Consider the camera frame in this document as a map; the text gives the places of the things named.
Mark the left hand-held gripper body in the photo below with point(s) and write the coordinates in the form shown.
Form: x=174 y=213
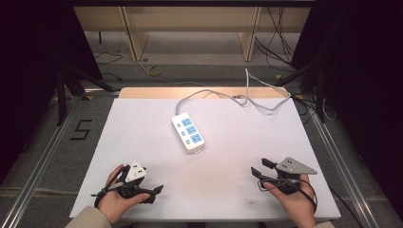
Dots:
x=135 y=172

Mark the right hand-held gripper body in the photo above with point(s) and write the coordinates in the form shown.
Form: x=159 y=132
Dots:
x=290 y=172

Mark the person's right hand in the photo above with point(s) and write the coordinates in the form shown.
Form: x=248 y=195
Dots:
x=296 y=205

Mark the person's left hand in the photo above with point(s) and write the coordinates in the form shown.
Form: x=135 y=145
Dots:
x=115 y=204

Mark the white table cover sheet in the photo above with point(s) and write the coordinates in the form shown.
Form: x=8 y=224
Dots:
x=228 y=148

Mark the white power strip blue sockets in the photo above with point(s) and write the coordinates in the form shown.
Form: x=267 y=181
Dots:
x=188 y=133

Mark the black metal stand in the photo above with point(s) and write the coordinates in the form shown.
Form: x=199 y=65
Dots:
x=320 y=95
x=61 y=95

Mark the yellow tape roll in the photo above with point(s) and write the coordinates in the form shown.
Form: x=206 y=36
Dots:
x=151 y=70

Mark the dark curtain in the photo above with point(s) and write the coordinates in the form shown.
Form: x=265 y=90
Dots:
x=31 y=63
x=364 y=79

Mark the light wooden shelf unit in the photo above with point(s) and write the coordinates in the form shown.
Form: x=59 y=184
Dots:
x=190 y=19

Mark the aluminium floor rail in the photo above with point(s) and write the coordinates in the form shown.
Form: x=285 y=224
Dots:
x=342 y=164
x=34 y=171

